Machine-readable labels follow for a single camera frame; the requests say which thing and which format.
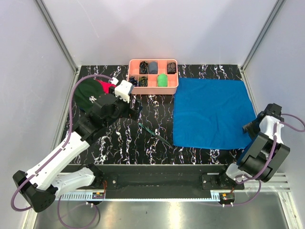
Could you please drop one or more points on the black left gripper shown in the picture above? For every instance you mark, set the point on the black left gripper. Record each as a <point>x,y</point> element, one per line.
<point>131,113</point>

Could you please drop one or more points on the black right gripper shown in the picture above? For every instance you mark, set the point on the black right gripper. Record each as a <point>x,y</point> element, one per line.
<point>249,128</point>

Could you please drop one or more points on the teal plastic knife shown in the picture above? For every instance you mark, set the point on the teal plastic knife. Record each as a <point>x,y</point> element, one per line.
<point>155,135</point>

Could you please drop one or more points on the bright blue napkin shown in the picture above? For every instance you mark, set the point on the bright blue napkin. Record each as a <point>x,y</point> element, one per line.
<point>210,114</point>

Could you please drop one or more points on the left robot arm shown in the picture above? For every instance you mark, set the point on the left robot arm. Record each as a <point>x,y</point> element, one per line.
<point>41,185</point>

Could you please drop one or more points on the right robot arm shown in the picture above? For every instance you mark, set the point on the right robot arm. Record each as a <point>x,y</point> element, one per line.
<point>265,153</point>

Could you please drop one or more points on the yellow floral rolled cloth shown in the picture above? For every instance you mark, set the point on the yellow floral rolled cloth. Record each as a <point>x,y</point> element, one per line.
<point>143,81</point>

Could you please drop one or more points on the navy striped rolled cloth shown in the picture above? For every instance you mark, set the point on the navy striped rolled cloth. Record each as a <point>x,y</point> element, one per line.
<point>133,81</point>

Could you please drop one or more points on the green rolled cloth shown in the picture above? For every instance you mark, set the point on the green rolled cloth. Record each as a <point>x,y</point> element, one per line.
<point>162,80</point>

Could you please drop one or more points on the dark floral rolled cloth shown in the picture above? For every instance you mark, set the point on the dark floral rolled cloth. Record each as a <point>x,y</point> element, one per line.
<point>143,67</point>

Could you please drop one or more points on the pink folded cloth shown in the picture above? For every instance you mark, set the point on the pink folded cloth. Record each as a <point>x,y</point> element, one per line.
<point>106,86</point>

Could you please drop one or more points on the pink divided organizer box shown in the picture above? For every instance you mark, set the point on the pink divided organizer box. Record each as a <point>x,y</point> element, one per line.
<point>152,84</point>

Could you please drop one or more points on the grey rolled cloth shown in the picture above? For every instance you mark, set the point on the grey rolled cloth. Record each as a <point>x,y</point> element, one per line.
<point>153,67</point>

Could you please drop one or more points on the brown patterned rolled cloth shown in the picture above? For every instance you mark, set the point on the brown patterned rolled cloth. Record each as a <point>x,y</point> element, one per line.
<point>171,68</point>

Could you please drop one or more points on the dark green baseball cap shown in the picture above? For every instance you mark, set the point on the dark green baseball cap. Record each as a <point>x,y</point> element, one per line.
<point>86,93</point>

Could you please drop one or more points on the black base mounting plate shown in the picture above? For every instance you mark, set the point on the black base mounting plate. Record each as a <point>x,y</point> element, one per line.
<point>186,182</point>

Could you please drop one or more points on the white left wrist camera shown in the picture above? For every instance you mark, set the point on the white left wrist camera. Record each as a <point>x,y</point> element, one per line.
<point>123,90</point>

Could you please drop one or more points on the aluminium frame rail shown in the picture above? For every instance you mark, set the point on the aluminium frame rail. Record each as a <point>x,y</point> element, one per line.
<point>51,25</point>

